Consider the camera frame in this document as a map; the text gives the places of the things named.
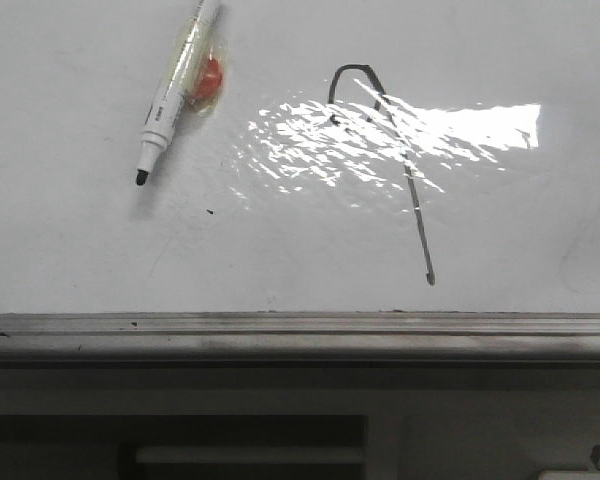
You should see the white whiteboard with aluminium frame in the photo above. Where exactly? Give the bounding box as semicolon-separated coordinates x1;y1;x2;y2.
0;1;600;363

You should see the white marker with black tip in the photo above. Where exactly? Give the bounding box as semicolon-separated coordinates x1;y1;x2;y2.
135;1;223;186

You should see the white cabinet below whiteboard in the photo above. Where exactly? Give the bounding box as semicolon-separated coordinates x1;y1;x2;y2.
0;365;600;479

